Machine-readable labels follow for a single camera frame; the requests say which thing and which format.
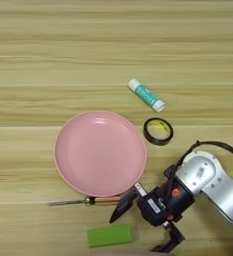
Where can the black tape roll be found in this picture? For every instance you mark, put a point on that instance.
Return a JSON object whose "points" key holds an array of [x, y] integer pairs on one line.
{"points": [[145, 133]]}

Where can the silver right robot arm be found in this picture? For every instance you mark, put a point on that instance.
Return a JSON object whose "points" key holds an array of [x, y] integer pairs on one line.
{"points": [[218, 193]]}

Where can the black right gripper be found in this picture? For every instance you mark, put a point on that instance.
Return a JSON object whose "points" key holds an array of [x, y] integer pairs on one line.
{"points": [[181, 200]]}

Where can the small black white-labelled box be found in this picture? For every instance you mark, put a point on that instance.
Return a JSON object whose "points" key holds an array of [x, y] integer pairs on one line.
{"points": [[153, 210]]}

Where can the pink round plate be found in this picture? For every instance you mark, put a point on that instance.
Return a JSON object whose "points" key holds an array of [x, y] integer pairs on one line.
{"points": [[98, 153]]}

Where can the green rectangular block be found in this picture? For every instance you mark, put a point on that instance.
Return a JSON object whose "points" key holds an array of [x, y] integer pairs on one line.
{"points": [[109, 236]]}

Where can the teal white glue stick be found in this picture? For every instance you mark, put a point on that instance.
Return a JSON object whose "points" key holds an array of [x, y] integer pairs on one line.
{"points": [[146, 95]]}

